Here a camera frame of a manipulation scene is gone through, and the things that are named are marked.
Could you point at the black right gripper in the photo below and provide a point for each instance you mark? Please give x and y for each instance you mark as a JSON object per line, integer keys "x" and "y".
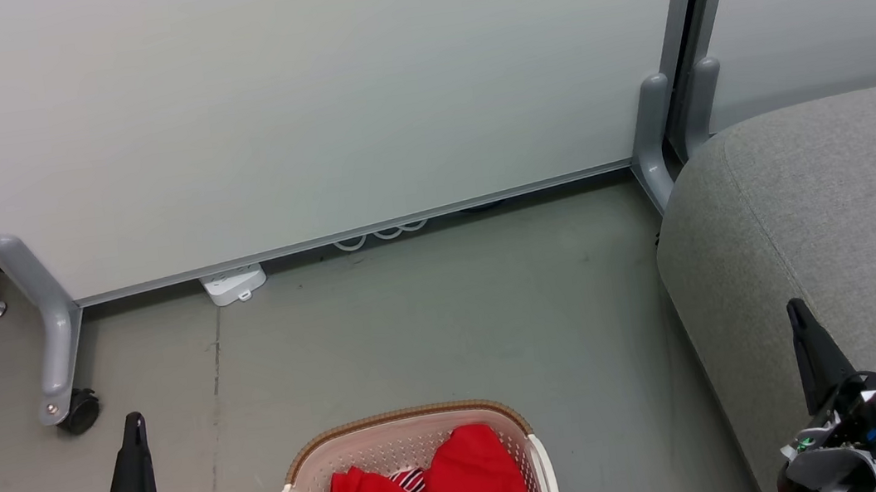
{"x": 837, "y": 469}

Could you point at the grey fabric sofa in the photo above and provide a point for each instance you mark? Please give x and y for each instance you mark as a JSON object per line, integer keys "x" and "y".
{"x": 835, "y": 214}

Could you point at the black caster wheel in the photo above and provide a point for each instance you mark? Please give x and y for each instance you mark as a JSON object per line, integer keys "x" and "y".
{"x": 80, "y": 411}

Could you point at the grey partition foot with caster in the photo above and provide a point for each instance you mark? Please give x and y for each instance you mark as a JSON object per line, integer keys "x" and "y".
{"x": 57, "y": 326}

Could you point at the white power strip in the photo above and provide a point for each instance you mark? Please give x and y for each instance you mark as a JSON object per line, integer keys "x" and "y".
{"x": 232, "y": 285}

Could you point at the white laundry basket brown rim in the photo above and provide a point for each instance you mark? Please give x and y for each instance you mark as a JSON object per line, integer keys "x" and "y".
{"x": 395, "y": 443}

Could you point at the grey upright partition foot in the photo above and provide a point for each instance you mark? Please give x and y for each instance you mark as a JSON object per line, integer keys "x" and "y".
{"x": 701, "y": 105}
{"x": 652, "y": 136}

